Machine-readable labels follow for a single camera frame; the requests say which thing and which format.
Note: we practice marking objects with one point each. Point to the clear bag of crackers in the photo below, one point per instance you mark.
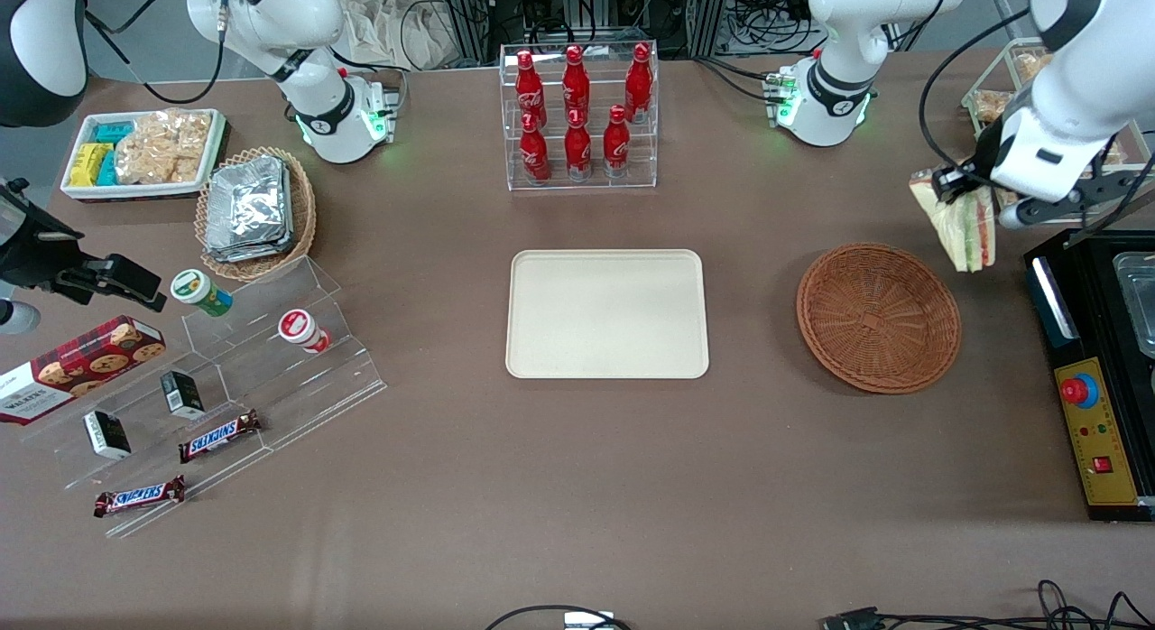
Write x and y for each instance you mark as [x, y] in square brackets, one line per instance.
[162, 147]

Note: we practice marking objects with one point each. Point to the oval light wicker basket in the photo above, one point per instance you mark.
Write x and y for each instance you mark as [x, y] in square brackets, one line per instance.
[304, 215]

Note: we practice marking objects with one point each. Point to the right wrist camera cylinder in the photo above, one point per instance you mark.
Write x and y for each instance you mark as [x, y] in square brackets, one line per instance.
[16, 318]

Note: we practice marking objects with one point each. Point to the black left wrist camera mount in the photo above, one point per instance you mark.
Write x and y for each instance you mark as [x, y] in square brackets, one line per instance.
[1096, 192]

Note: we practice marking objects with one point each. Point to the bagged snack packet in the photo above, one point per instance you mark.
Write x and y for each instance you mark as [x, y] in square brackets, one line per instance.
[991, 105]
[1033, 69]

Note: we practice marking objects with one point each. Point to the Snickers chocolate bar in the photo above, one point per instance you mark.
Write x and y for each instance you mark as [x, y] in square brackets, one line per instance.
[219, 436]
[140, 496]

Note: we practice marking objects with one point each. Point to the red cola bottle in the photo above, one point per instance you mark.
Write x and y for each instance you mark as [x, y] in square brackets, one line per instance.
[534, 152]
[577, 148]
[639, 81]
[616, 144]
[529, 87]
[576, 84]

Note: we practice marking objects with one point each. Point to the red rocker switch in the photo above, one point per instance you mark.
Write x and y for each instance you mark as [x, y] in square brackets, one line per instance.
[1102, 464]

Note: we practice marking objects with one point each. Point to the red emergency stop button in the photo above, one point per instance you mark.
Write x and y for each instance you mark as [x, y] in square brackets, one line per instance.
[1076, 391]

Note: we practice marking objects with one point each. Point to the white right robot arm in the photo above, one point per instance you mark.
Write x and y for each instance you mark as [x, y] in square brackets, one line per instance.
[316, 97]

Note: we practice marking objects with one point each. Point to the silver foil packet stack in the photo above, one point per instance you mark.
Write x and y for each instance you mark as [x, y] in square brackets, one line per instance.
[248, 206]

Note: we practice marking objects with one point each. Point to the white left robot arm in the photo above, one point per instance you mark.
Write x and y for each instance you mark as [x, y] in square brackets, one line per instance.
[839, 34]

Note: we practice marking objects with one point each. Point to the triangle sandwich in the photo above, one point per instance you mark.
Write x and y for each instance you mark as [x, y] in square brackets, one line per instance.
[967, 233]

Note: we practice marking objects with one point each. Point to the teal snack packet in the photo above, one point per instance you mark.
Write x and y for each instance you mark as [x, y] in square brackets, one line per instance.
[113, 131]
[108, 170]

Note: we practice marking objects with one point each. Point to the white rectangular snack tray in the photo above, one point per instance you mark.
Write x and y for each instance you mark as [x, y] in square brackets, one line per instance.
[135, 190]

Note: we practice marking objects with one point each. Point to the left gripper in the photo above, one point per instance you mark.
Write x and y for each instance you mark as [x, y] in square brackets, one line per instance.
[977, 168]

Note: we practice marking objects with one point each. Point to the yellow control panel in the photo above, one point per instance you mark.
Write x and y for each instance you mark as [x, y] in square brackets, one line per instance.
[1110, 431]

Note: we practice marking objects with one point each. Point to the small black box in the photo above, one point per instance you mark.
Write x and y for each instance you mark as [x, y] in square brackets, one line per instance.
[182, 393]
[106, 434]

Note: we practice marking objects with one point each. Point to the clear acrylic step stand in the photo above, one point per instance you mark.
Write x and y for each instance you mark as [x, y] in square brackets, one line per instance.
[271, 386]

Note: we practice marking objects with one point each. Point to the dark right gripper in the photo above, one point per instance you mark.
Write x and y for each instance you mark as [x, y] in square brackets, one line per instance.
[29, 248]

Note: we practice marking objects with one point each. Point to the red lid cup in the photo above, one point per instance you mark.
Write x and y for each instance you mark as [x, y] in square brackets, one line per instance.
[300, 328]

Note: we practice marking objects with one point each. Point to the round brown wicker basket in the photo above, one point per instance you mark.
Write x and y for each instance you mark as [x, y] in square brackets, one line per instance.
[880, 319]

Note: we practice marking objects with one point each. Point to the beige plastic tray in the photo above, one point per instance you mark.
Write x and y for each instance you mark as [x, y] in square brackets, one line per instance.
[606, 314]

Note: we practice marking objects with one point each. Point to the black appliance housing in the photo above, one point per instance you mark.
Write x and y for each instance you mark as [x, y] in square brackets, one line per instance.
[1087, 305]

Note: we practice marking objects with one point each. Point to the yellow snack packet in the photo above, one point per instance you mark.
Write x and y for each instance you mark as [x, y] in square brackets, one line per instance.
[86, 163]

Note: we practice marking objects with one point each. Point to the clear acrylic bottle rack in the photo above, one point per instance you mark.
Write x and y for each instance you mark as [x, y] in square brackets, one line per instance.
[595, 183]

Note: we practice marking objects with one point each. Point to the red Walkers cookie box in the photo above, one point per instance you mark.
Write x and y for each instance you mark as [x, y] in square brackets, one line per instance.
[77, 368]

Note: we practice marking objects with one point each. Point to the green lid cup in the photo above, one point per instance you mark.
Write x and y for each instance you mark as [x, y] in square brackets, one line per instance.
[198, 290]

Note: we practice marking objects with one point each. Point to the metal pan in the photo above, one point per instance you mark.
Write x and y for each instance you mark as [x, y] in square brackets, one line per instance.
[1139, 305]

